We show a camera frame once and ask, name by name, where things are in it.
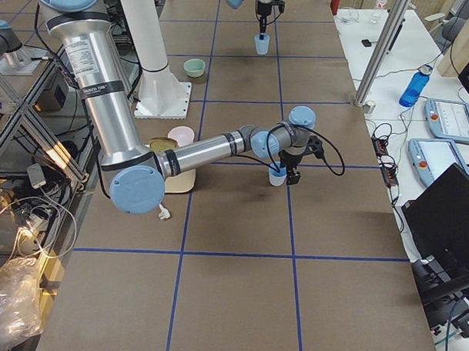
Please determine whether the blue cup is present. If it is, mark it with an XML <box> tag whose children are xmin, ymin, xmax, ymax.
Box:
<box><xmin>254</xmin><ymin>33</ymin><xmax>270</xmax><ymax>55</ymax></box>
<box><xmin>268</xmin><ymin>161</ymin><xmax>287</xmax><ymax>186</ymax></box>

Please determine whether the green bowl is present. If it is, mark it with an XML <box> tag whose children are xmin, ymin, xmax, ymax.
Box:
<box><xmin>183</xmin><ymin>58</ymin><xmax>206</xmax><ymax>79</ymax></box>

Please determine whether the cream toaster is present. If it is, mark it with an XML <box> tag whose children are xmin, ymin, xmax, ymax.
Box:
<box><xmin>165</xmin><ymin>169</ymin><xmax>196</xmax><ymax>194</ymax></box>

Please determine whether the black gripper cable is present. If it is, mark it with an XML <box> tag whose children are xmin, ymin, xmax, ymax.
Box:
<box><xmin>265</xmin><ymin>119</ymin><xmax>347</xmax><ymax>179</ymax></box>

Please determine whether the lower teach pendant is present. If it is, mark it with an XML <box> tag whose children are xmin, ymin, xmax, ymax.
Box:
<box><xmin>407</xmin><ymin>139</ymin><xmax>469</xmax><ymax>186</ymax></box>

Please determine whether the blue water bottle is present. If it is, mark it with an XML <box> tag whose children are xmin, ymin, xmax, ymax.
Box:
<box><xmin>398</xmin><ymin>64</ymin><xmax>434</xmax><ymax>108</ymax></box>

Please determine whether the black monitor stand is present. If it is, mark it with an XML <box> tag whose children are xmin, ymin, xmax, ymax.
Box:
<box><xmin>411</xmin><ymin>256</ymin><xmax>469</xmax><ymax>306</ymax></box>

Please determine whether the crumpled plastic bag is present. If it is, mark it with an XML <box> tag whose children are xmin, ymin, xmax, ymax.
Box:
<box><xmin>0</xmin><ymin>257</ymin><xmax>42</xmax><ymax>351</ymax></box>

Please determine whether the upper teach pendant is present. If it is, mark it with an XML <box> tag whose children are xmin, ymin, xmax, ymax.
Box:
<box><xmin>424</xmin><ymin>99</ymin><xmax>469</xmax><ymax>145</ymax></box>

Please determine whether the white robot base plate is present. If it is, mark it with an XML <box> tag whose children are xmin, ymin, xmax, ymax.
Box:
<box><xmin>134</xmin><ymin>81</ymin><xmax>192</xmax><ymax>119</ymax></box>

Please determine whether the black laptop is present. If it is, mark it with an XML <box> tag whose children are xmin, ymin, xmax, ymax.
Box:
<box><xmin>401</xmin><ymin>163</ymin><xmax>469</xmax><ymax>269</ymax></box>

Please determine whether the aluminium frame post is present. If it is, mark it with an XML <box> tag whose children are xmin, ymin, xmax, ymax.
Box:
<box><xmin>352</xmin><ymin>0</ymin><xmax>411</xmax><ymax>107</ymax></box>

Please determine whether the orange black power strip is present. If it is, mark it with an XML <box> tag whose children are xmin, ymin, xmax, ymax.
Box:
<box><xmin>371</xmin><ymin>136</ymin><xmax>399</xmax><ymax>189</ymax></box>

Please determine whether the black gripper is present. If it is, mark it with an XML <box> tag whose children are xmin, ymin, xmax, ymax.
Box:
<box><xmin>256</xmin><ymin>0</ymin><xmax>285</xmax><ymax>39</ymax></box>
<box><xmin>279</xmin><ymin>150</ymin><xmax>304</xmax><ymax>186</ymax></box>

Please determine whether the white toaster plug cable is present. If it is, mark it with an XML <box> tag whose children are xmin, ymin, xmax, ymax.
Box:
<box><xmin>156</xmin><ymin>203</ymin><xmax>174</xmax><ymax>222</ymax></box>

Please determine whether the teach pendant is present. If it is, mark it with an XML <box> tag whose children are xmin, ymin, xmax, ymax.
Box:
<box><xmin>424</xmin><ymin>99</ymin><xmax>469</xmax><ymax>145</ymax></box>
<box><xmin>407</xmin><ymin>139</ymin><xmax>469</xmax><ymax>186</ymax></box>

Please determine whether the white camera pole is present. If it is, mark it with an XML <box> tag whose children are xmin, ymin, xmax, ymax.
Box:
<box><xmin>120</xmin><ymin>0</ymin><xmax>168</xmax><ymax>73</ymax></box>

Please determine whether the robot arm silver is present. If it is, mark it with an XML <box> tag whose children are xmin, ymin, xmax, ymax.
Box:
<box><xmin>226</xmin><ymin>0</ymin><xmax>285</xmax><ymax>41</ymax></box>
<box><xmin>38</xmin><ymin>0</ymin><xmax>316</xmax><ymax>215</ymax></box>

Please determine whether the bread slice in toaster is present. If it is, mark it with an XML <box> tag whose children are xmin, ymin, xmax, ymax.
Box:
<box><xmin>149</xmin><ymin>137</ymin><xmax>179</xmax><ymax>153</ymax></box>

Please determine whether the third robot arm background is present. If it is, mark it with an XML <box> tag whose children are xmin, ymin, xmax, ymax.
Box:
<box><xmin>0</xmin><ymin>19</ymin><xmax>32</xmax><ymax>71</ymax></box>

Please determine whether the black computer mouse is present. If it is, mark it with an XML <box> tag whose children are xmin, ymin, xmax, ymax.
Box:
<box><xmin>361</xmin><ymin>39</ymin><xmax>372</xmax><ymax>47</ymax></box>

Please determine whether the pink bowl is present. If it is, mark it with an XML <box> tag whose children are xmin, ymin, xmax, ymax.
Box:
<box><xmin>168</xmin><ymin>125</ymin><xmax>195</xmax><ymax>146</ymax></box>

